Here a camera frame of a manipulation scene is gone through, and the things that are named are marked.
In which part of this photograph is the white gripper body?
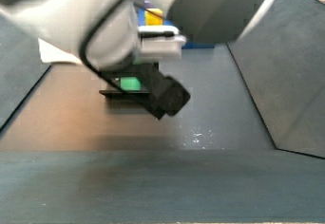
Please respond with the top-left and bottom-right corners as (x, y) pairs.
(137, 25), (187, 64)

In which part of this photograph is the long green cylinder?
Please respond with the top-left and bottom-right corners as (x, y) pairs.
(120, 77), (141, 91)

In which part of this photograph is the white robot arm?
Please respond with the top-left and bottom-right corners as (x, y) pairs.
(0, 0), (274, 70)

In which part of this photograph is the blue peg board block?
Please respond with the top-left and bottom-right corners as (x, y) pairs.
(138, 8), (214, 49)

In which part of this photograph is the black curved cradle fixture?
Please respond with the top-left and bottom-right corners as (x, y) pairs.
(99, 62), (159, 97)

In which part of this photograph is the yellow notched block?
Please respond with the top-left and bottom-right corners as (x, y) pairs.
(145, 9), (163, 26)

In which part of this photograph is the purple rectangular block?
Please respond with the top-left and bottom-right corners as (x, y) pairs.
(145, 0), (153, 9)

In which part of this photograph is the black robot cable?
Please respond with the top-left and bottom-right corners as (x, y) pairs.
(78, 0), (175, 93)

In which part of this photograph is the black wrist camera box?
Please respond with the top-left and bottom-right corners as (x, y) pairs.
(134, 64), (190, 120)

